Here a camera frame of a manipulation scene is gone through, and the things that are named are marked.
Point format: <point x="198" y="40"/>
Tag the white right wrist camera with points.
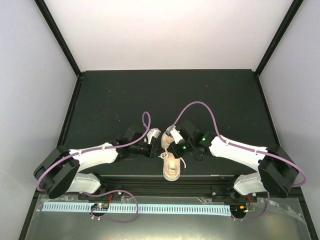
<point x="174" y="133"/>

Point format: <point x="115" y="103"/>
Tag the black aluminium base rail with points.
<point x="218" y="188"/>

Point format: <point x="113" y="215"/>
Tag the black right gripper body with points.
<point x="178" y="153"/>

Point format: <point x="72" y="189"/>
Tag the white slotted cable duct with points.
<point x="131" y="208"/>

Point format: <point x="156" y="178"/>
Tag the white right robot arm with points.
<point x="273" y="168"/>

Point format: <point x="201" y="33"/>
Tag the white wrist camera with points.
<point x="174" y="133"/>
<point x="152" y="134"/>

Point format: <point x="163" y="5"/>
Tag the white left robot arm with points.
<point x="63" y="169"/>

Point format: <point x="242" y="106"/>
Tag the small left circuit board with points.
<point x="99" y="207"/>

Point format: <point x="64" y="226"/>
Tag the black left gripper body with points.
<point x="150" y="152"/>

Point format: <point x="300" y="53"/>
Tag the beige worn sneaker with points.
<point x="166" y="141"/>

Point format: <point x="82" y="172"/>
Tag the small circuit board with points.
<point x="245" y="208"/>
<point x="99" y="207"/>

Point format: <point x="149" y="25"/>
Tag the black corner frame post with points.
<point x="49" y="19"/>
<point x="280" y="32"/>

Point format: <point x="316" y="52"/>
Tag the black left corner frame post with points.
<point x="49" y="19"/>

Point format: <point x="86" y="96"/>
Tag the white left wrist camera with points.
<point x="152" y="134"/>

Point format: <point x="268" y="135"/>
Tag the small right circuit board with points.
<point x="245" y="208"/>

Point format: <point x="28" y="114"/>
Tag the black right corner frame post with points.
<point x="280" y="32"/>

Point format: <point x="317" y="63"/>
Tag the black left floor frame rail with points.
<point x="65" y="135"/>

